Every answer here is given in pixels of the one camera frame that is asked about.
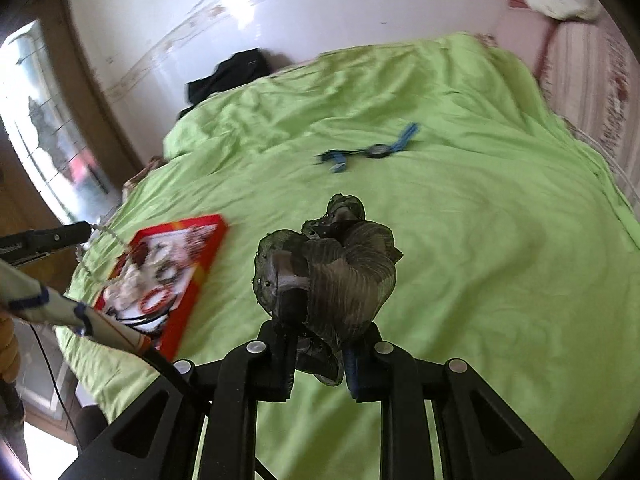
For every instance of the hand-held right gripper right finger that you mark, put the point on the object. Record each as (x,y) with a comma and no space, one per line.
(351,367)

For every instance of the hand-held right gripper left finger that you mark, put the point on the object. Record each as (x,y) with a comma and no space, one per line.
(277,360)

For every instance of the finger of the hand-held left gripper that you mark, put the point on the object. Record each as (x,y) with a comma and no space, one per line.
(45,240)

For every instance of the dark sheer scrunchie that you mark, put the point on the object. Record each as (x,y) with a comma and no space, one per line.
(350,280)

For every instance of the red rimmed white box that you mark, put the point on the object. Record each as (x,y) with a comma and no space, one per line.
(202,260)

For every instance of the person's left forearm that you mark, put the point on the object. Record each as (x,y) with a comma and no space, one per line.
(7,345)

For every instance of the window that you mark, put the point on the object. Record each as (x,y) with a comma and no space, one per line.
(45,125)

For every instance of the green bed sheet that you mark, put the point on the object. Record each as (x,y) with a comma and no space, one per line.
(475,260)

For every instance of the black cloth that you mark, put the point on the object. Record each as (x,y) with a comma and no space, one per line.
(225,75)

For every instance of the pink striped bedspread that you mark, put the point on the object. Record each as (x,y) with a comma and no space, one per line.
(590,90)

